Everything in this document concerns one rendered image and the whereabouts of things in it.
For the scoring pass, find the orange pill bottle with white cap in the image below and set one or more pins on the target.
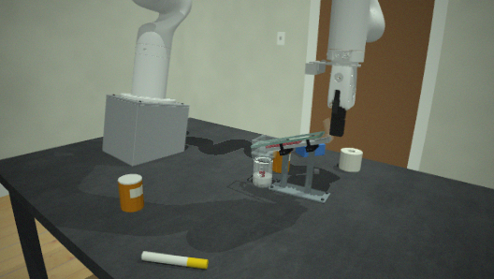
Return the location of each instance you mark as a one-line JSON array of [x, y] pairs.
[[277, 162], [131, 193]]

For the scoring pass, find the blue rectangular block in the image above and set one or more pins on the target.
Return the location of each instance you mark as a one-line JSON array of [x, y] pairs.
[[319, 151]]

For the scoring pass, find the white cylinder with yellow cap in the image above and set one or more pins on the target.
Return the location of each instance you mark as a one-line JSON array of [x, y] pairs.
[[175, 260]]

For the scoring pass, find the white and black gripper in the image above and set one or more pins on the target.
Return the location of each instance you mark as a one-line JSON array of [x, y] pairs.
[[343, 90]]

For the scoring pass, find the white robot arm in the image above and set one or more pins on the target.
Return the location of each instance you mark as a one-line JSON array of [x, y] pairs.
[[352, 24]]

